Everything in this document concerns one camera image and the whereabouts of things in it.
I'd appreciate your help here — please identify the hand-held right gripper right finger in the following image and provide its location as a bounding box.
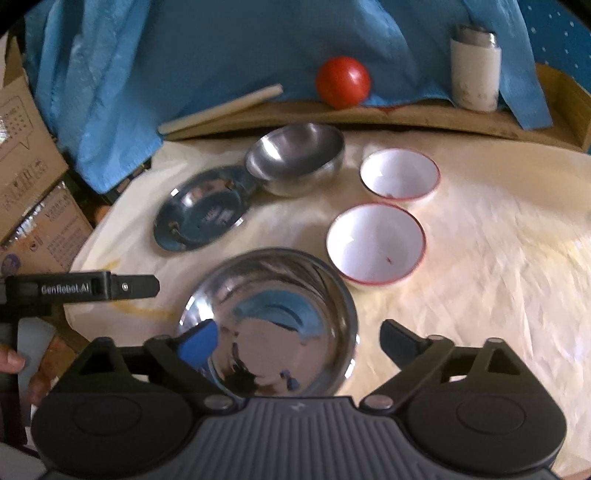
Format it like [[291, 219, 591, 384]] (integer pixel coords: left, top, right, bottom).
[[360, 318, 542, 411]]

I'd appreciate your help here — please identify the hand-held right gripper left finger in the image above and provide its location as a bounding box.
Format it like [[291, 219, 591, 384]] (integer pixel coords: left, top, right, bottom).
[[55, 318, 241, 411]]

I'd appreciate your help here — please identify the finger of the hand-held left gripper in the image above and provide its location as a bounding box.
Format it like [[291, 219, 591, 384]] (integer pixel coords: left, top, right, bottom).
[[111, 274, 161, 299]]

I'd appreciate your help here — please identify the large steel bowl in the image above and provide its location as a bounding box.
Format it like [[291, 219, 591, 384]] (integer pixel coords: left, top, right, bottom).
[[177, 248, 360, 398]]

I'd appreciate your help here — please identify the white bowl with red rim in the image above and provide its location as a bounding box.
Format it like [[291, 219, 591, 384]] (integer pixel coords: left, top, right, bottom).
[[326, 203, 426, 286], [359, 148, 441, 204]]

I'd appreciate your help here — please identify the small steel bowl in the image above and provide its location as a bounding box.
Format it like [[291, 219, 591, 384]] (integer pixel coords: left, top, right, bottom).
[[244, 123, 346, 198]]

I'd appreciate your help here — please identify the person's left hand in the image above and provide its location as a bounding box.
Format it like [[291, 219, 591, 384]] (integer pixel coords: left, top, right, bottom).
[[0, 335, 90, 409]]

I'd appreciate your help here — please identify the cardboard box with foil tape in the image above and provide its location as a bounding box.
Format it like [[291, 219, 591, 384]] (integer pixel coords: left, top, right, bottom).
[[0, 181, 96, 278]]

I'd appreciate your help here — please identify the cream paper sheet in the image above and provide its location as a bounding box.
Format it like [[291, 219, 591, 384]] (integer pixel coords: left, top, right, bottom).
[[69, 128, 591, 477]]

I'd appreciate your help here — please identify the plain cardboard box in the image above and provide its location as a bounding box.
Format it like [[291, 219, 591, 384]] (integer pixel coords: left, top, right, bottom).
[[0, 37, 71, 243]]

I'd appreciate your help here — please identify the white stick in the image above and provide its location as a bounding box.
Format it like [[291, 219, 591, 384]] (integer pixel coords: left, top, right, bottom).
[[158, 83, 284, 136]]

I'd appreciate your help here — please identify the wooden tray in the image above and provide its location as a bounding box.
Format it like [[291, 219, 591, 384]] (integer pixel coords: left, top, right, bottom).
[[159, 62, 591, 154]]

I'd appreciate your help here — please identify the blue cloth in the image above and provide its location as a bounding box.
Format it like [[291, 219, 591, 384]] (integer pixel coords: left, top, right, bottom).
[[23, 0, 555, 195]]

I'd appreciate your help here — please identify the red tomato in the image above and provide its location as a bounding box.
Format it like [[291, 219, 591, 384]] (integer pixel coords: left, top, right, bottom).
[[315, 56, 372, 110]]

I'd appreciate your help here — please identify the white thermos cup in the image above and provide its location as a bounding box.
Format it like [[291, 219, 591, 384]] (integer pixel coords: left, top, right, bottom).
[[450, 24, 502, 112]]

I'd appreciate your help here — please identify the blue dotted fabric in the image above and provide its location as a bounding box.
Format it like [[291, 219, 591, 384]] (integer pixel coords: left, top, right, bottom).
[[522, 0, 591, 89]]

